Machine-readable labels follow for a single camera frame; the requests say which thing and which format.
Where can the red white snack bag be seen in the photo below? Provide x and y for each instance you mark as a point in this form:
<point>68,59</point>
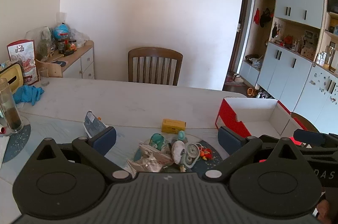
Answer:
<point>23,60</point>

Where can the dark door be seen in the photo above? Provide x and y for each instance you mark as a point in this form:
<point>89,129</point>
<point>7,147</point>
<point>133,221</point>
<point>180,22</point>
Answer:
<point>244,28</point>

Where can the blue white paper packet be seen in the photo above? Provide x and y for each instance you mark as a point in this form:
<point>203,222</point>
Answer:
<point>92,124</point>

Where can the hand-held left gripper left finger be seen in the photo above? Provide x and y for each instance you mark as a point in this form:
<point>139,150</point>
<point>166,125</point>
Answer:
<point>105,140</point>

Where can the glass storage jar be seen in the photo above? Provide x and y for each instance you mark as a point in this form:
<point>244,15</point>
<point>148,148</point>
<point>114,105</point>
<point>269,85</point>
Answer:
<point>329,56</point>

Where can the wooden toy house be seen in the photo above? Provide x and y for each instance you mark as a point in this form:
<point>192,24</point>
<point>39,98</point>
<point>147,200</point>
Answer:
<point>308,52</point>

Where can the dark jar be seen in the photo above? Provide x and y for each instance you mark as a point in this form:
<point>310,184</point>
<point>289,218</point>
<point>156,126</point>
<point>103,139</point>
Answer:
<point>61,46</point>

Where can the grey sneakers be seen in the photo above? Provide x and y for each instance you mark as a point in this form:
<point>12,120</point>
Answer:
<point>264,94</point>

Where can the drinking glass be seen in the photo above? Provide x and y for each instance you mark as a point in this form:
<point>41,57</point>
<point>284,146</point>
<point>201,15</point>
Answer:
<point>43,77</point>

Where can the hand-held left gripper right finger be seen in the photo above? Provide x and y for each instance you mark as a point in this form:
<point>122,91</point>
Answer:
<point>228,141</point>

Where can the yellow sponge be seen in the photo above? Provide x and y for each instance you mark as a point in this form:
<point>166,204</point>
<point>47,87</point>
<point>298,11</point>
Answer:
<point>173,126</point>

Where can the white round object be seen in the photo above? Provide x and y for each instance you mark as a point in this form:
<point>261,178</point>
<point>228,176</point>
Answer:
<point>177,151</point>

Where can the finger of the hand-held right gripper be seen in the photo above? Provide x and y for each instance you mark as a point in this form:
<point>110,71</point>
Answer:
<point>269,139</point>
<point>309,136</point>

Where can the small teal object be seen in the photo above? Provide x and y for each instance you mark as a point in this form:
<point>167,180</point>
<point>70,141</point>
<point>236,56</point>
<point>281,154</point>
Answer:
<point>181,135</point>

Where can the orange toy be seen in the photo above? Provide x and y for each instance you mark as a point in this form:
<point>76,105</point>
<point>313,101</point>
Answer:
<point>206,153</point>

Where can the blue cloth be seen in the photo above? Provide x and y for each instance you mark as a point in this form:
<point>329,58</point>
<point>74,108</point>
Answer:
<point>27,94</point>

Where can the red white cardboard box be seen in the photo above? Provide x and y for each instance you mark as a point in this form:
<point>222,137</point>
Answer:
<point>232,118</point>

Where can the blue globe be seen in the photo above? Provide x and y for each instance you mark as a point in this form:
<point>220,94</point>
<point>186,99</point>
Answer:
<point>60,31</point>

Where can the teal patterned pouch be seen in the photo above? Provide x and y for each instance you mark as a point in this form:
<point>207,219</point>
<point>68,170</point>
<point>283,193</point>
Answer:
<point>157,141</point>

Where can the orange label jar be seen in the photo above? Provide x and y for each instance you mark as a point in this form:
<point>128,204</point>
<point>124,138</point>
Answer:
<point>72,45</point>

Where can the tall glass jar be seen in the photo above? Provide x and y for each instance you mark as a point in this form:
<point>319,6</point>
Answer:
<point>10,107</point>

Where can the black yellow screwdriver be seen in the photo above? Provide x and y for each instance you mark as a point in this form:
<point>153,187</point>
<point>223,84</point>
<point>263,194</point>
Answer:
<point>67,54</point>

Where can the white wooden sideboard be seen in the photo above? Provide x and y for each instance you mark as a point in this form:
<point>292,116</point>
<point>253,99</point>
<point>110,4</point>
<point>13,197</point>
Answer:
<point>81,62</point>

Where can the black hanging bag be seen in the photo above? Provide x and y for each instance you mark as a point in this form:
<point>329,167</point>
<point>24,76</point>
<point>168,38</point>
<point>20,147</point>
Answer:
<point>265,18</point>

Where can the silver foil packet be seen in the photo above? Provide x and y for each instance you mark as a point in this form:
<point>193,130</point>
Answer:
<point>154,152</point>
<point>145,166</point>

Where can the pair of tan slippers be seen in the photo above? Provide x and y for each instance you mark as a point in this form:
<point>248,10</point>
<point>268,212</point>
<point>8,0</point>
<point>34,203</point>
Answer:
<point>252,91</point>

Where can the clear wrapped plant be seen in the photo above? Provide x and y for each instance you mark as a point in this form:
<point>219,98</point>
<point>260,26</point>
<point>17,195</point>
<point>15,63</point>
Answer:
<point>43,40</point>

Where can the grey round case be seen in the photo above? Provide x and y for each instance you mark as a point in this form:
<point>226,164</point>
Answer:
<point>192,154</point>

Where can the white paper napkin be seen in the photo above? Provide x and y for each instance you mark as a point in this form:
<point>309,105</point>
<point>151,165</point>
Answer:
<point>4,150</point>

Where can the red hanging bag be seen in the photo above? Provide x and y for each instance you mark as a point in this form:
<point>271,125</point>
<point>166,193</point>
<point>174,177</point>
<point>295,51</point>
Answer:
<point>256,17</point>

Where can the yellow tissue box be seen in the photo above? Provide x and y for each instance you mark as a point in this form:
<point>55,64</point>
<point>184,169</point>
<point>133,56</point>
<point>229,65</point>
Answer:
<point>10,76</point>

